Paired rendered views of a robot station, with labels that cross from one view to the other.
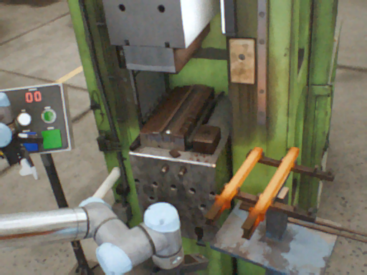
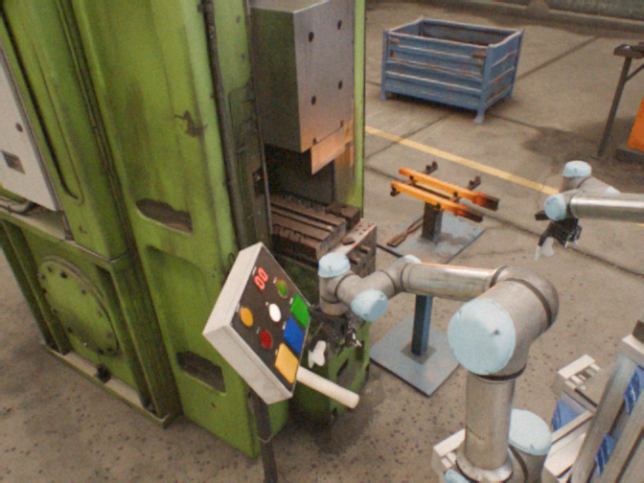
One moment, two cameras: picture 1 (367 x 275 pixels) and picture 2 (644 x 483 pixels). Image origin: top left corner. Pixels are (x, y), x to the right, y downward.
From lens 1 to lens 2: 208 cm
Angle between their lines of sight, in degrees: 64
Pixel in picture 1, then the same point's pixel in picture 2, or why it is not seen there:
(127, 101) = (261, 239)
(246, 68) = (349, 126)
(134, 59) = (318, 157)
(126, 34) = (314, 130)
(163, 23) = (340, 101)
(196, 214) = not seen: hidden behind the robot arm
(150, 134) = (324, 241)
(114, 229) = (591, 187)
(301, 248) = (448, 227)
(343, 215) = not seen: hidden behind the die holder
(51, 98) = (269, 266)
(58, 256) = not seen: outside the picture
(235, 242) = (435, 257)
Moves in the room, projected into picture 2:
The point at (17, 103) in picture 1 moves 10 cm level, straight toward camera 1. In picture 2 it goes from (258, 300) to (295, 293)
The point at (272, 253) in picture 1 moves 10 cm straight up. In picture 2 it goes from (451, 241) to (454, 221)
